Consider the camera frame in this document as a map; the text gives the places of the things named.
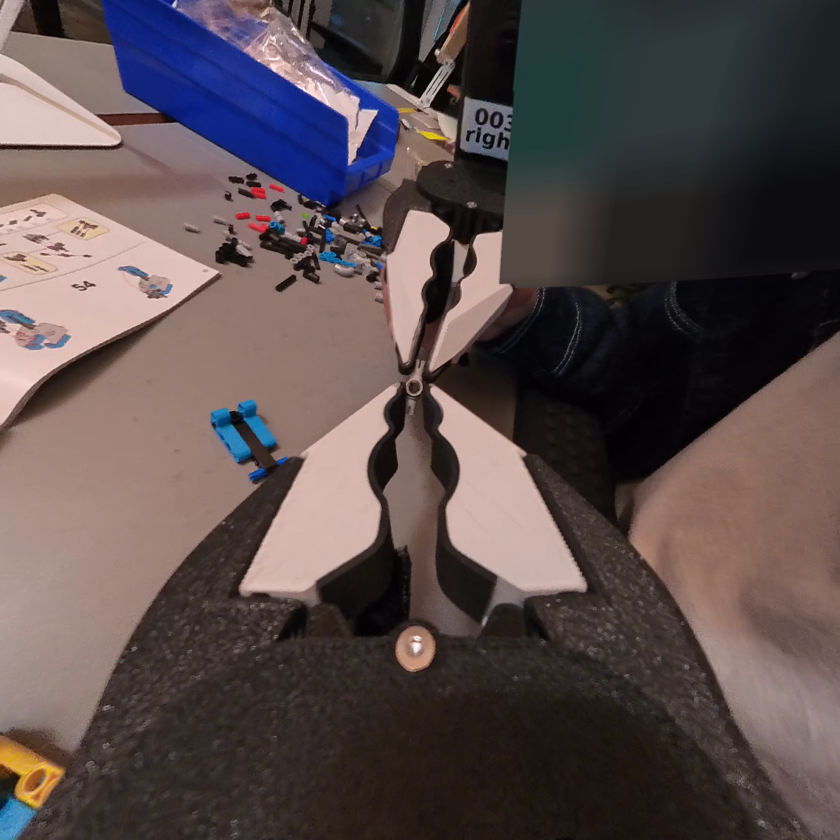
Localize grey desk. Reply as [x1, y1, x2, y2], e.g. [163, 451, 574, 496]
[0, 29, 526, 756]

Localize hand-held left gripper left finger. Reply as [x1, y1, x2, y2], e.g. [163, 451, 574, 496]
[238, 385, 404, 606]

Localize open instruction booklet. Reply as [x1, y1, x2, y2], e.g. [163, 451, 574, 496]
[0, 193, 221, 431]

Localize pile of small brick parts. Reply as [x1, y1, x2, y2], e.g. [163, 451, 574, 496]
[184, 171, 395, 303]

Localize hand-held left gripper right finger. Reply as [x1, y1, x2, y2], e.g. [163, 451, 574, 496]
[420, 384, 588, 626]

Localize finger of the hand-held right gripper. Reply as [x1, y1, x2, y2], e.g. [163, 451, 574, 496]
[384, 209, 455, 368]
[422, 231, 517, 382]

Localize dark denim jeans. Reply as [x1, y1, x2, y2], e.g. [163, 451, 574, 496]
[476, 279, 840, 483]

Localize blue beams black axle assembly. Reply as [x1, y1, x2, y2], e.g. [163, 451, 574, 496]
[210, 399, 290, 483]

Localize blue yellow brick vehicle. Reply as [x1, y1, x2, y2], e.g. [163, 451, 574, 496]
[0, 728, 67, 840]

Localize clear plastic bag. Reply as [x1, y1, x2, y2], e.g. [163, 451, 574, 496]
[174, 0, 378, 165]

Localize blue plastic bin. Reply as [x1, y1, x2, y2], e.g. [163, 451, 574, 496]
[101, 0, 401, 207]

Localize white stand base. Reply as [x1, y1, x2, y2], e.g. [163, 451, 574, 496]
[0, 51, 123, 149]

